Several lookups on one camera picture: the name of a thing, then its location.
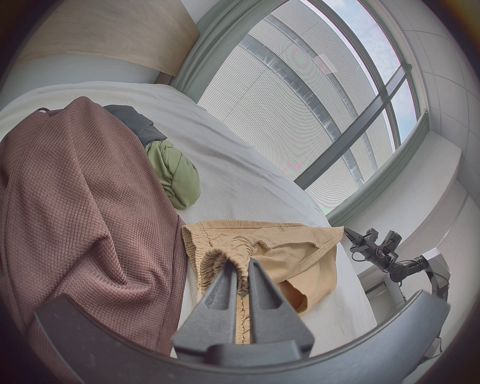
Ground bed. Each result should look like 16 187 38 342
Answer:
0 0 377 357

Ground mustard yellow shorts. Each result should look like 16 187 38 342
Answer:
182 220 345 346

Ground brown garment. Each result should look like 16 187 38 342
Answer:
0 96 188 357

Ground green garment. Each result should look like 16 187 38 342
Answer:
145 140 201 211

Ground black garment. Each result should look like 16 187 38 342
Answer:
103 105 167 148

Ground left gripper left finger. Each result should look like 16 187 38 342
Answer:
171 259 240 355

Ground grey-green curtain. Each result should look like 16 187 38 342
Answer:
170 0 291 91

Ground window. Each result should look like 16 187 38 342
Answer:
195 0 422 211

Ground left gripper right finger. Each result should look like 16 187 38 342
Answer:
248 259 315 353

